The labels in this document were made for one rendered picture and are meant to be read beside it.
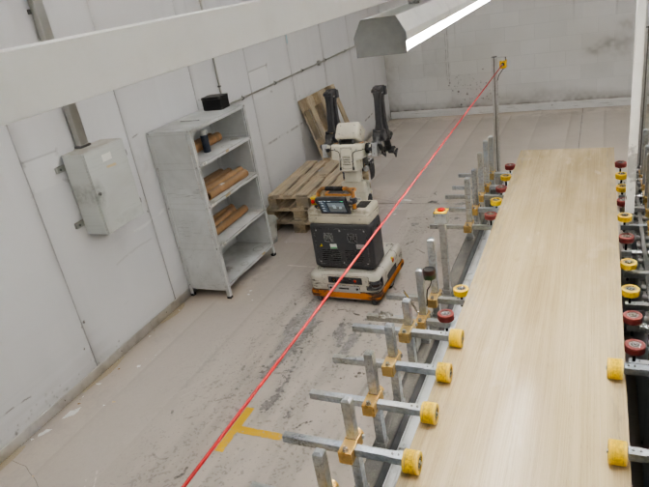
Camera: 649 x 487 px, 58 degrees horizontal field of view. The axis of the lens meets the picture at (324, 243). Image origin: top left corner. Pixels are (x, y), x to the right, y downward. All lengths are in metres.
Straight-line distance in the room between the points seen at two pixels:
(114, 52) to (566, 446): 2.00
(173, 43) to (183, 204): 4.56
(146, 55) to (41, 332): 3.94
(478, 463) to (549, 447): 0.25
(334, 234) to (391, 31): 3.51
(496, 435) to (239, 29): 1.84
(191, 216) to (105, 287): 0.95
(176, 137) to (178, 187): 0.45
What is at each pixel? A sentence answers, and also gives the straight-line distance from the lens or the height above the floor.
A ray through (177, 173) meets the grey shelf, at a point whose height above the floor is 1.20.
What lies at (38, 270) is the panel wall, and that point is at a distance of 4.42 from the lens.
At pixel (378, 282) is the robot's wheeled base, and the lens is 4.73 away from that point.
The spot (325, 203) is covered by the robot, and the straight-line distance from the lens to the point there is 4.59.
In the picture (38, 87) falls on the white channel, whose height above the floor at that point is 2.43.
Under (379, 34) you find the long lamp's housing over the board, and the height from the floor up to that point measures 2.35.
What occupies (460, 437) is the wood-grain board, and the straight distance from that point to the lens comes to 2.30.
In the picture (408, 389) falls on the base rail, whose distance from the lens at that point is 2.83.
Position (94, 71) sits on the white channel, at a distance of 0.57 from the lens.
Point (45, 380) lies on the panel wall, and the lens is 4.58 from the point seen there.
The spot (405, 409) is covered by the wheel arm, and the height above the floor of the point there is 0.95.
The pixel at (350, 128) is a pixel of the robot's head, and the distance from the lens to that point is 4.86.
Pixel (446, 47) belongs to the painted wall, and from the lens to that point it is 10.49.
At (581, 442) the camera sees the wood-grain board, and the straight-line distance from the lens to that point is 2.31.
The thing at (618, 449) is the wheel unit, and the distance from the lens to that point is 2.20.
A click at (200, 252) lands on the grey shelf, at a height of 0.46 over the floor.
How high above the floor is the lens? 2.47
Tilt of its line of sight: 24 degrees down
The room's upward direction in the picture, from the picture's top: 10 degrees counter-clockwise
